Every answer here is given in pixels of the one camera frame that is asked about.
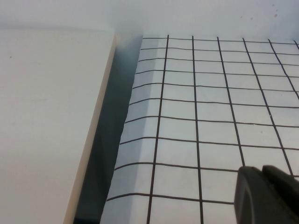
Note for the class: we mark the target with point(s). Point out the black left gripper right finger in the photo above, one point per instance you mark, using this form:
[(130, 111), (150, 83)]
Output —
[(288, 196)]

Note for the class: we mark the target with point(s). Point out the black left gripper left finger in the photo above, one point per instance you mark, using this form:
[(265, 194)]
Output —
[(250, 198)]

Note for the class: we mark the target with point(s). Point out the white black-grid tablecloth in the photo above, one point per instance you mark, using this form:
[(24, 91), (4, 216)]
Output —
[(210, 116)]

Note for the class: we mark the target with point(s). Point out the white side board panel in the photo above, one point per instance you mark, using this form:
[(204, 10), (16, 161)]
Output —
[(46, 116)]

